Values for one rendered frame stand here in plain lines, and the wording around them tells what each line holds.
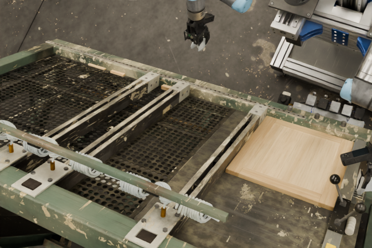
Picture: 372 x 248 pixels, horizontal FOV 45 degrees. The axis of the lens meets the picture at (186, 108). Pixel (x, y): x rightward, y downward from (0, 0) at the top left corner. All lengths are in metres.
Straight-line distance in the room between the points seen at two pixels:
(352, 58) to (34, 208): 2.22
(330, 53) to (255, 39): 0.61
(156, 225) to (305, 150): 0.93
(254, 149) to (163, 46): 1.79
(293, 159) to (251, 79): 1.40
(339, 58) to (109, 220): 2.08
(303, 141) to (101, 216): 1.08
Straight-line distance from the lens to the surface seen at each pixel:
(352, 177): 1.96
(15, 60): 2.69
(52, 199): 1.51
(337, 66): 3.07
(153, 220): 1.41
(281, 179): 1.86
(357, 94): 1.65
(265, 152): 2.00
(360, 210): 1.60
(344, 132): 2.27
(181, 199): 1.26
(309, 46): 3.12
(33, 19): 4.31
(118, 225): 1.40
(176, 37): 3.57
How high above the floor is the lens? 3.14
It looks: 68 degrees down
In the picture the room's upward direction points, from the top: 55 degrees counter-clockwise
